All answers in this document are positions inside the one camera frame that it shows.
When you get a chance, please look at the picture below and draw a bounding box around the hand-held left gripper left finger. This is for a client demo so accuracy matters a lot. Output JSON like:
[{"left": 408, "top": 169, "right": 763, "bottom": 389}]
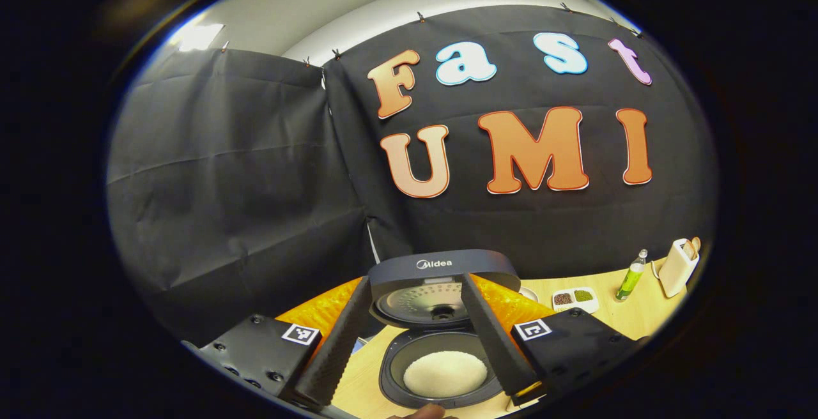
[{"left": 182, "top": 277, "right": 373, "bottom": 407}]

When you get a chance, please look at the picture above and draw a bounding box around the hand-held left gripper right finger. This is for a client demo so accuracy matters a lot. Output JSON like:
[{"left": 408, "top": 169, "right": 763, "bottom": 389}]
[{"left": 460, "top": 272, "right": 640, "bottom": 407}]

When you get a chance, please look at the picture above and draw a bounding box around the white rice heap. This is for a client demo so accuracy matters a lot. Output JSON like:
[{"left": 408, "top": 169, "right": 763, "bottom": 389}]
[{"left": 403, "top": 351, "right": 488, "bottom": 399}]

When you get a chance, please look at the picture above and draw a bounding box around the black and silver rice cooker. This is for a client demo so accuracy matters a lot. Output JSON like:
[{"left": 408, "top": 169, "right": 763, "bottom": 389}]
[{"left": 367, "top": 250, "right": 521, "bottom": 410}]

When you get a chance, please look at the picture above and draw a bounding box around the white divided dish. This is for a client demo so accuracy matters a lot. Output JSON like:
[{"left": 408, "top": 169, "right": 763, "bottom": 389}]
[{"left": 552, "top": 287, "right": 600, "bottom": 314}]

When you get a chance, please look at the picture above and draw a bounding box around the green label clear bottle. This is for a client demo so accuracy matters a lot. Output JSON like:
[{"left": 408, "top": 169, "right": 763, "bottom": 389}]
[{"left": 615, "top": 249, "right": 648, "bottom": 301}]

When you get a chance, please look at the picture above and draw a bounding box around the white toaster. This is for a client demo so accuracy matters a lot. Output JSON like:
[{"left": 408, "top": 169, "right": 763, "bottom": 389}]
[{"left": 652, "top": 237, "right": 702, "bottom": 298}]

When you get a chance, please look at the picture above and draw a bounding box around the black backdrop cloth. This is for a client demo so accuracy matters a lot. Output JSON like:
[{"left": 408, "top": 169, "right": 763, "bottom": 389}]
[{"left": 105, "top": 5, "right": 720, "bottom": 349}]

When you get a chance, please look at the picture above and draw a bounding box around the narrow ceiling light panel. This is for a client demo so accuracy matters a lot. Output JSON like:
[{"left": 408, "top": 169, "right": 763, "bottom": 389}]
[{"left": 173, "top": 23, "right": 226, "bottom": 52}]

